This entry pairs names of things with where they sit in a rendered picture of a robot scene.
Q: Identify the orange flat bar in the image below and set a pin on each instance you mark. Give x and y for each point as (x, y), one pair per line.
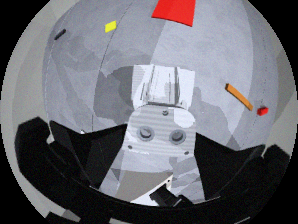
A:
(238, 95)

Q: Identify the dark grey narrow bar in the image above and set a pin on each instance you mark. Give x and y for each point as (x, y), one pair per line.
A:
(61, 34)

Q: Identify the red flat rectangular plate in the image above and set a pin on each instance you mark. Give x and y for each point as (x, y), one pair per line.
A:
(179, 11)

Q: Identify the yellow flat square plate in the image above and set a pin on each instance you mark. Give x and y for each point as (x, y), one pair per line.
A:
(110, 26)

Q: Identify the red rectangular bar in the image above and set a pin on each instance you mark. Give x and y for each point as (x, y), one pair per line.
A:
(262, 110)

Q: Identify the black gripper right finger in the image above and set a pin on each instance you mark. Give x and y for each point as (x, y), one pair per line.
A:
(218, 165)

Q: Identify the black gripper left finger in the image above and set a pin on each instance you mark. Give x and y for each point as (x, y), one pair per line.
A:
(94, 152)

